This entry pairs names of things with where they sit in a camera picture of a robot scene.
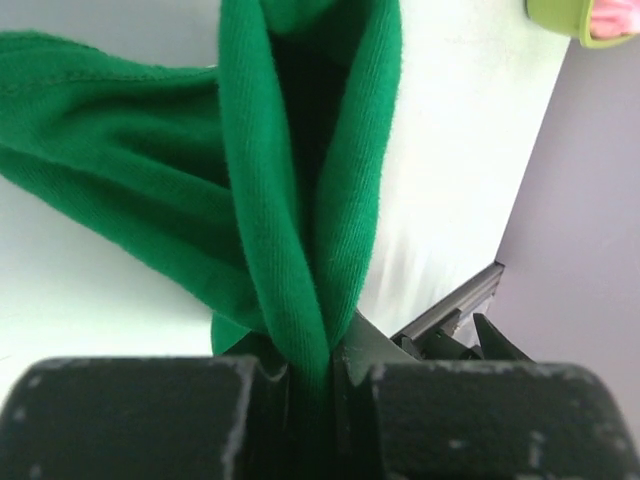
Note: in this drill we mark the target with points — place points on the lime green plastic basin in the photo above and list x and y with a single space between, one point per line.
570 19

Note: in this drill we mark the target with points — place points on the aluminium rail right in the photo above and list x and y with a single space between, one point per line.
455 307

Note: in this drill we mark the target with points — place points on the green t shirt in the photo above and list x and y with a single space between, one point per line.
254 184

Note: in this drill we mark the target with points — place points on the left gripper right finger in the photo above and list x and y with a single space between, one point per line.
399 417

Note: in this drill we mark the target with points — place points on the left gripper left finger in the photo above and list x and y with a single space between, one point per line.
220 417

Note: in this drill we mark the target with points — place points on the pink t shirt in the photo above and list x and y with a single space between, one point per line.
614 18

